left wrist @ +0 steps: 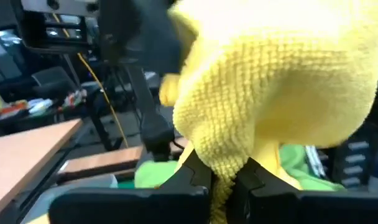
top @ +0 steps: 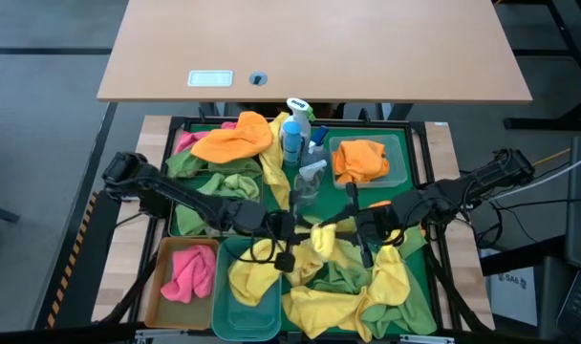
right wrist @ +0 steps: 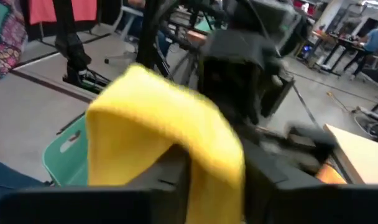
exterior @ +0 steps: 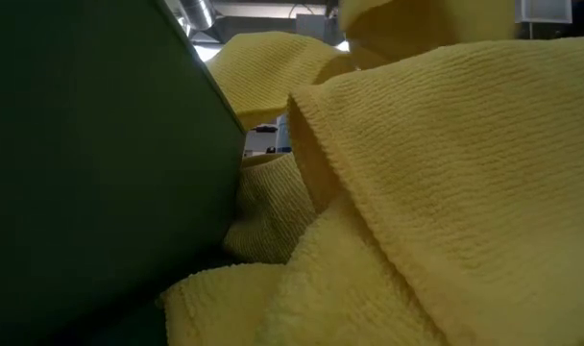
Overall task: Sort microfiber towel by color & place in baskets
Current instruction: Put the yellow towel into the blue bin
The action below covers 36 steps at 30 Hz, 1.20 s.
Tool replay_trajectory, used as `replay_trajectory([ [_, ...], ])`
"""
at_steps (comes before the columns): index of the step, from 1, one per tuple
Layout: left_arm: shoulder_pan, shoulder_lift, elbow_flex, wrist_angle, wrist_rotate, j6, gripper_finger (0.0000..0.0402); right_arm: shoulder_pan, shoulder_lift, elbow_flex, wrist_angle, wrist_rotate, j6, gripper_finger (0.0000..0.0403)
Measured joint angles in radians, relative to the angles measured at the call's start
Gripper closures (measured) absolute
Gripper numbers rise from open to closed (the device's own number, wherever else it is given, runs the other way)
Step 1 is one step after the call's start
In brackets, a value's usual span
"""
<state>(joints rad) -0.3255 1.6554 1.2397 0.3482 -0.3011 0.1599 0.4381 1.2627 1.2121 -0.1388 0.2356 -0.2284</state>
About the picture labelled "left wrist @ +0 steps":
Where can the green table mat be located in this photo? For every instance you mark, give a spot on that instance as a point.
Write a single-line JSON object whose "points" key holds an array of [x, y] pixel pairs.
{"points": [[127, 184]]}

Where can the black office chair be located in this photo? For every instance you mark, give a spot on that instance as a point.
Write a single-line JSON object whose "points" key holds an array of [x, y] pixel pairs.
{"points": [[52, 84]]}

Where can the green microfiber towel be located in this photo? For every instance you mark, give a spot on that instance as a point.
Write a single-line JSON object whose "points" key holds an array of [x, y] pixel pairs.
{"points": [[301, 168], [154, 174]]}

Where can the beige wooden desk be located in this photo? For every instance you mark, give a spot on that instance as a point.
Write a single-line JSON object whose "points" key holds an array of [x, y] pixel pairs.
{"points": [[21, 155]]}

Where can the black metal table frame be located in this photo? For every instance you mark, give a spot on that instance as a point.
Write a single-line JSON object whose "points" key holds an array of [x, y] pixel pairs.
{"points": [[100, 133]]}

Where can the black background equipment box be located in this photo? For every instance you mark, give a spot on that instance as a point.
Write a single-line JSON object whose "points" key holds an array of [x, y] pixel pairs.
{"points": [[52, 37]]}

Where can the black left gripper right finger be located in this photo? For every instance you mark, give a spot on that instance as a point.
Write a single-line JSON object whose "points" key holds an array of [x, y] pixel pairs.
{"points": [[254, 180]]}

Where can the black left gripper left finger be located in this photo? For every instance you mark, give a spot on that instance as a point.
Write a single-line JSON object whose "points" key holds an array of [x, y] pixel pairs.
{"points": [[192, 174]]}

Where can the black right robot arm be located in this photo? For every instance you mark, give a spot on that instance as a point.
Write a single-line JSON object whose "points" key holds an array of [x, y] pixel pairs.
{"points": [[154, 130]]}

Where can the yellow microfiber towel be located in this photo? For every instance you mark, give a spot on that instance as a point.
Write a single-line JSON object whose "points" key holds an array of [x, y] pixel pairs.
{"points": [[254, 77]]}

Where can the colourful clutter pile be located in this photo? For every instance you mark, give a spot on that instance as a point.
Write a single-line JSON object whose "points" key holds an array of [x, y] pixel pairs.
{"points": [[36, 107]]}

